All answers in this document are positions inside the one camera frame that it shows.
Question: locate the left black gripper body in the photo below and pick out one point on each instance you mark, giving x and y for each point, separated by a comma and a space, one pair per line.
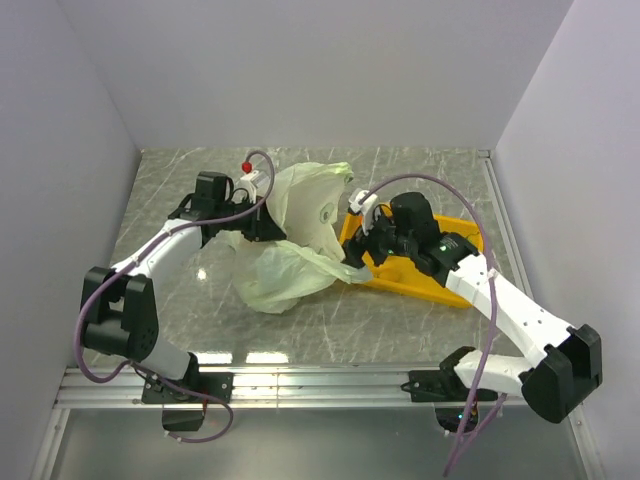
246, 223

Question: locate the yellow plastic tray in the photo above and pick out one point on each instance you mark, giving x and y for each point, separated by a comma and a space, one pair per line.
399, 275

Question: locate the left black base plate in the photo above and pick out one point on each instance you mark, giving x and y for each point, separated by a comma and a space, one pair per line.
216, 384

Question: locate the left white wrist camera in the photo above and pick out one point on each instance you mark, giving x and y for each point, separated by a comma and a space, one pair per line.
255, 184

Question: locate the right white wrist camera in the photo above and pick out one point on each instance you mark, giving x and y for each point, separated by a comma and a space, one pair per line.
365, 204

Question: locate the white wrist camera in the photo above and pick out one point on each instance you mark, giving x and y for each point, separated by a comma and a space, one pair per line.
255, 184
365, 204

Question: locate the pale green plastic bag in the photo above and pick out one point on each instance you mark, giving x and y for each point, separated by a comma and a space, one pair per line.
271, 277

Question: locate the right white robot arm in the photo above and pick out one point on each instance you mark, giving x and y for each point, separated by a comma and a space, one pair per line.
560, 365

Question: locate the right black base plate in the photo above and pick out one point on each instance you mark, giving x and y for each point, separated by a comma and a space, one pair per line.
434, 386

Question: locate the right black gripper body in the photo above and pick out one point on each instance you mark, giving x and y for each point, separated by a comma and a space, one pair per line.
385, 238

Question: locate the aluminium mounting rail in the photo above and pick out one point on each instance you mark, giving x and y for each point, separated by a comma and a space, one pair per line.
260, 387

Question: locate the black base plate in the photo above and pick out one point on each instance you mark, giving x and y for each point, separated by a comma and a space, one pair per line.
216, 384
434, 386

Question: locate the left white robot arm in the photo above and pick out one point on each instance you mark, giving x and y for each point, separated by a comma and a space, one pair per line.
119, 315

